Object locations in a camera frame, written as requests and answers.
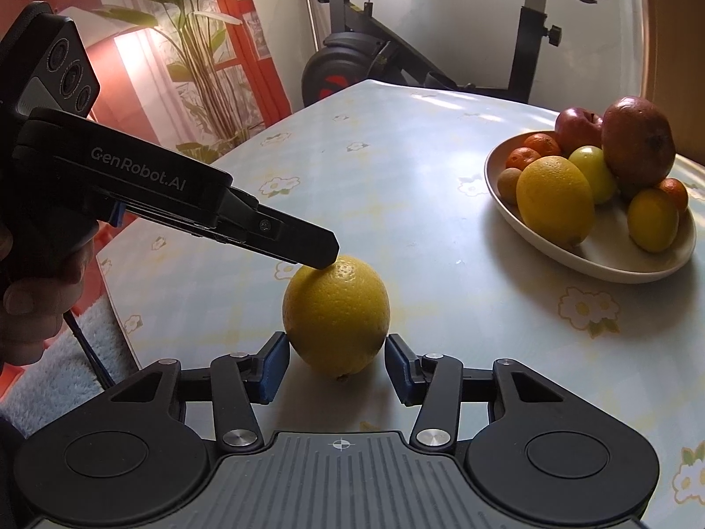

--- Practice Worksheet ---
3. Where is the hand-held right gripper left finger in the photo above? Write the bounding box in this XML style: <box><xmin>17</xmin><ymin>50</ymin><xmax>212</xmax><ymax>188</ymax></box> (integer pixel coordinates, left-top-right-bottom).
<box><xmin>102</xmin><ymin>332</ymin><xmax>290</xmax><ymax>453</ymax></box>

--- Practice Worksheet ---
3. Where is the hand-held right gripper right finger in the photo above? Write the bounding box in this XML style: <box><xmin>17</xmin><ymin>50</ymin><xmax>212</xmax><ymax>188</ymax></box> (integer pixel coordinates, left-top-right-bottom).
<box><xmin>384</xmin><ymin>334</ymin><xmax>576</xmax><ymax>454</ymax></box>

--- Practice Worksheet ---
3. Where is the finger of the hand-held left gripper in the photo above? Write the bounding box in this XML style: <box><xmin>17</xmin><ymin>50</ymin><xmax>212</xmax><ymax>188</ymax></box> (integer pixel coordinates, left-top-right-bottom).
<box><xmin>193</xmin><ymin>186</ymin><xmax>340</xmax><ymax>271</ymax></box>

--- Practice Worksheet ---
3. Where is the yellow lemon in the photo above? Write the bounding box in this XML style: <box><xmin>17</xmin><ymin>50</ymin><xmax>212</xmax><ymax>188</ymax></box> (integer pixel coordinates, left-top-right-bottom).
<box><xmin>282</xmin><ymin>255</ymin><xmax>391</xmax><ymax>380</ymax></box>
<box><xmin>516</xmin><ymin>155</ymin><xmax>596</xmax><ymax>249</ymax></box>

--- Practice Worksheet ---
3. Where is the small brown kiwi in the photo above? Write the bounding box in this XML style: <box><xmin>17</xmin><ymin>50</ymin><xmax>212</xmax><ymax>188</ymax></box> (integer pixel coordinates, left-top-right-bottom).
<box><xmin>497</xmin><ymin>168</ymin><xmax>523</xmax><ymax>202</ymax></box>

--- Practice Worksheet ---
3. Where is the cream round plate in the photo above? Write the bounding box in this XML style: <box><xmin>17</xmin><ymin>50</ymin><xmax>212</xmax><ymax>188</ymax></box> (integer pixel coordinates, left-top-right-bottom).
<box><xmin>485</xmin><ymin>131</ymin><xmax>697</xmax><ymax>284</ymax></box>

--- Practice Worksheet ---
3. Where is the orange tangerine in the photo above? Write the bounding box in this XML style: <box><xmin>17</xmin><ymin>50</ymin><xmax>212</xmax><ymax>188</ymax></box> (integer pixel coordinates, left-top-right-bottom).
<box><xmin>505</xmin><ymin>146</ymin><xmax>543</xmax><ymax>171</ymax></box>
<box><xmin>658</xmin><ymin>177</ymin><xmax>690</xmax><ymax>213</ymax></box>
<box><xmin>523</xmin><ymin>132</ymin><xmax>563</xmax><ymax>158</ymax></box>

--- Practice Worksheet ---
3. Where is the large dark red apple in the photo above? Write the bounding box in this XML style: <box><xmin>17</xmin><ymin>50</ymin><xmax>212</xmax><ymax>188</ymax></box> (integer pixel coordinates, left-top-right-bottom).
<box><xmin>554</xmin><ymin>107</ymin><xmax>605</xmax><ymax>156</ymax></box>

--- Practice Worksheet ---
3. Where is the dull reddish brown apple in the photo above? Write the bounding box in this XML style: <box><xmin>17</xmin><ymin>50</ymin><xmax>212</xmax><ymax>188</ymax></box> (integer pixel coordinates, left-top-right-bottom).
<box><xmin>601</xmin><ymin>96</ymin><xmax>676</xmax><ymax>187</ymax></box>

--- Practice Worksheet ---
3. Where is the person's left hand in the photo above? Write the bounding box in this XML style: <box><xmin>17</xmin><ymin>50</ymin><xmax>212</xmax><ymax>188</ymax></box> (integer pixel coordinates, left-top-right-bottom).
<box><xmin>0</xmin><ymin>239</ymin><xmax>96</xmax><ymax>376</ymax></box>

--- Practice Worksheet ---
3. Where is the black exercise bike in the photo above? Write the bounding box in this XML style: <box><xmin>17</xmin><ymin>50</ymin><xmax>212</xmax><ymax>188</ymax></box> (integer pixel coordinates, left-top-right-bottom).
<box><xmin>300</xmin><ymin>0</ymin><xmax>609</xmax><ymax>105</ymax></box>

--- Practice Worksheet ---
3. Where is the white fluffy towel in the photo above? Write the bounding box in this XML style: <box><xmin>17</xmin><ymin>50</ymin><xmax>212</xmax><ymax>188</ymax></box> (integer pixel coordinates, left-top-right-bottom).
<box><xmin>0</xmin><ymin>298</ymin><xmax>141</xmax><ymax>436</ymax></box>

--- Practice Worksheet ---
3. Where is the wooden chair back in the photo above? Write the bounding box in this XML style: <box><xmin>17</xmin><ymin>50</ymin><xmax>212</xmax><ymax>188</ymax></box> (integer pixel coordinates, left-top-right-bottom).
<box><xmin>639</xmin><ymin>0</ymin><xmax>705</xmax><ymax>169</ymax></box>

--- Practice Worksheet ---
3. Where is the black cable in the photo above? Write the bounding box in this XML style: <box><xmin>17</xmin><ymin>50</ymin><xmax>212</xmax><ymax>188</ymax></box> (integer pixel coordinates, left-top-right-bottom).
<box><xmin>63</xmin><ymin>311</ymin><xmax>116</xmax><ymax>389</ymax></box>

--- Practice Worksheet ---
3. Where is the metal wall pipe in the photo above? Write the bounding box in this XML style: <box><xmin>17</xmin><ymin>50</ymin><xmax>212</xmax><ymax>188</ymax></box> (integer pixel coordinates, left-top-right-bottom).
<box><xmin>297</xmin><ymin>0</ymin><xmax>319</xmax><ymax>50</ymax></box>

